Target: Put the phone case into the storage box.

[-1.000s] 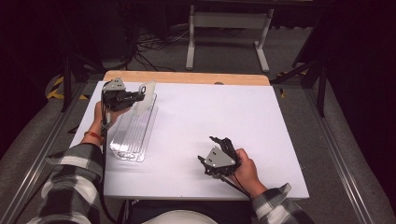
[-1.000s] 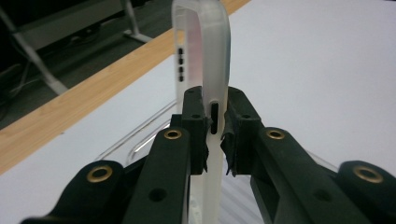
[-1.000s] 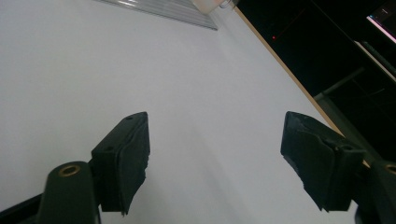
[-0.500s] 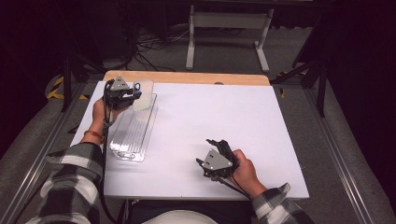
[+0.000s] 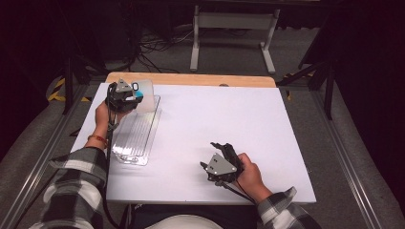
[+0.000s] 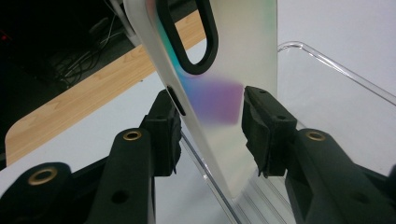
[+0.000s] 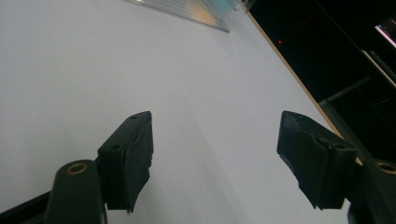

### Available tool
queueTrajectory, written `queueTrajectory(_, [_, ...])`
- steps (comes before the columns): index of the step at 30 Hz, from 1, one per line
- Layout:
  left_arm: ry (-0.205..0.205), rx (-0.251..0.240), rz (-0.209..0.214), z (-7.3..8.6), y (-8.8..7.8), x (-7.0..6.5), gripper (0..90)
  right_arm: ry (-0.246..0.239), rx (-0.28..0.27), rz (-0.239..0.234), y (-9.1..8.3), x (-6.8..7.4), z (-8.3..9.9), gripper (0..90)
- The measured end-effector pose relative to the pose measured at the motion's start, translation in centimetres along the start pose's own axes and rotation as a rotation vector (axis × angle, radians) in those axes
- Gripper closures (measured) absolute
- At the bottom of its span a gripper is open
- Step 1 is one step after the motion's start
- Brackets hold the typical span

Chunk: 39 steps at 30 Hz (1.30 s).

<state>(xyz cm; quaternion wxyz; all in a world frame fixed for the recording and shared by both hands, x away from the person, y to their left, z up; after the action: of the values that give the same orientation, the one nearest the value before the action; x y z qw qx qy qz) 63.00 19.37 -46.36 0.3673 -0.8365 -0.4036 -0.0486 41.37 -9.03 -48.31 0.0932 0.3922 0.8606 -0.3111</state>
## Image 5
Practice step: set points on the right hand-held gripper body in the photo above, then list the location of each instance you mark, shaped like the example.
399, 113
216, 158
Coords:
221, 165

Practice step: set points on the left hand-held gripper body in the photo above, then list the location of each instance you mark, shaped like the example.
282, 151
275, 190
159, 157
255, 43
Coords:
119, 95

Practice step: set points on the clear plastic blister package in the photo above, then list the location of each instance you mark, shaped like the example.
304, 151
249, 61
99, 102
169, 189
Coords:
137, 140

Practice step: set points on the person's left hand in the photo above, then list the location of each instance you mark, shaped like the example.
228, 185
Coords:
102, 117

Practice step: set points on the person's right hand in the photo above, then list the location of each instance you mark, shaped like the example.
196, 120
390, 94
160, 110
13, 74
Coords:
251, 178

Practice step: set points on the white board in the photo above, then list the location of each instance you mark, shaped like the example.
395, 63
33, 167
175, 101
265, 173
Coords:
223, 127

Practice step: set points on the black metal stand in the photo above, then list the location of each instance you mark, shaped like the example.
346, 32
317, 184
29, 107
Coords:
68, 82
328, 82

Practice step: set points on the wooden table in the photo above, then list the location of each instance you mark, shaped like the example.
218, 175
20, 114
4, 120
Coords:
191, 79

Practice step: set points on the white rounded object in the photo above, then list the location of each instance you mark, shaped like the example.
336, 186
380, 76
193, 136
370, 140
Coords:
184, 223

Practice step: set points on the white metal stand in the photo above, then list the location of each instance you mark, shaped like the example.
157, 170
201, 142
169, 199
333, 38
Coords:
235, 20

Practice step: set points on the aluminium rail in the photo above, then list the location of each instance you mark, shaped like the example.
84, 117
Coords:
35, 171
347, 159

